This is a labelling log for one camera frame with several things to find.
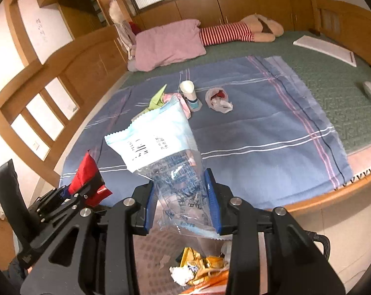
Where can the light blue clear wrapper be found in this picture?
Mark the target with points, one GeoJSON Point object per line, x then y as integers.
{"type": "Point", "coordinates": [154, 129]}

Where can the green woven bed mat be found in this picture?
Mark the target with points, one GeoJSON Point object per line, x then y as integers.
{"type": "Point", "coordinates": [326, 98]}

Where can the pink fringed bed pad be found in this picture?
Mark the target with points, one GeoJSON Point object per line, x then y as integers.
{"type": "Point", "coordinates": [366, 166]}

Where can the white flat board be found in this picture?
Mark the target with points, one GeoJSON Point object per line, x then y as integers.
{"type": "Point", "coordinates": [323, 49]}

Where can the pink wrapper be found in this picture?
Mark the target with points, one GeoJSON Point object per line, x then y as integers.
{"type": "Point", "coordinates": [185, 107]}

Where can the white red hanging cloth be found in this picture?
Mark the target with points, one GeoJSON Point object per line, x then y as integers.
{"type": "Point", "coordinates": [127, 37]}

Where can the yellow chip bag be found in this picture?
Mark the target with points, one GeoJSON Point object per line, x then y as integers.
{"type": "Point", "coordinates": [201, 259]}

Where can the wooden wall cabinet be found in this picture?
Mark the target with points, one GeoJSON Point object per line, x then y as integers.
{"type": "Point", "coordinates": [204, 6]}

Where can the wooden bunk bed frame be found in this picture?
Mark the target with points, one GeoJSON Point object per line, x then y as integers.
{"type": "Point", "coordinates": [90, 64]}

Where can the person's jeans-clad leg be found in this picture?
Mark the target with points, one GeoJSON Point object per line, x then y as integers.
{"type": "Point", "coordinates": [17, 270]}

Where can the white paper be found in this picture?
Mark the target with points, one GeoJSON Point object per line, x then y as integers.
{"type": "Point", "coordinates": [181, 275]}

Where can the striped plush doll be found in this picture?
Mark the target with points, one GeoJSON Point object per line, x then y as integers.
{"type": "Point", "coordinates": [228, 33]}

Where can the green paper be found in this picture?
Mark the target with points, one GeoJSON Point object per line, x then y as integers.
{"type": "Point", "coordinates": [154, 100]}

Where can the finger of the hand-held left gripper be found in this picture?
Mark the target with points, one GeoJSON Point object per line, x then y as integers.
{"type": "Point", "coordinates": [98, 186]}
{"type": "Point", "coordinates": [75, 199]}

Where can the white paper cup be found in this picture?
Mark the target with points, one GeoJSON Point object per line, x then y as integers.
{"type": "Point", "coordinates": [187, 88]}

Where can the orange snack bag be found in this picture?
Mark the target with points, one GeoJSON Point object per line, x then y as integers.
{"type": "Point", "coordinates": [213, 284]}

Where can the red wrapper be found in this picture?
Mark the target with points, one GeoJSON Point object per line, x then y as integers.
{"type": "Point", "coordinates": [85, 167]}

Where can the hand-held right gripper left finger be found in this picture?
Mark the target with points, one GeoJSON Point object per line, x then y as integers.
{"type": "Point", "coordinates": [148, 210]}

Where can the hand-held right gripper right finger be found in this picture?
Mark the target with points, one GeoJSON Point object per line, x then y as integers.
{"type": "Point", "coordinates": [212, 202]}

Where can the white plastic bag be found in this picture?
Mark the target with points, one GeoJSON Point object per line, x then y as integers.
{"type": "Point", "coordinates": [217, 101]}

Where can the pink pillow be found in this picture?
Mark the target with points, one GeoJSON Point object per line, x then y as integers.
{"type": "Point", "coordinates": [167, 44]}

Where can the blue plaid bed sheet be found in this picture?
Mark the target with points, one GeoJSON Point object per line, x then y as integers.
{"type": "Point", "coordinates": [250, 129]}

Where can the white lined trash bin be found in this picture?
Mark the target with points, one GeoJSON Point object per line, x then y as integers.
{"type": "Point", "coordinates": [151, 261]}

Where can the low white wall socket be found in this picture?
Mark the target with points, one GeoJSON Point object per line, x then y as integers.
{"type": "Point", "coordinates": [35, 145]}

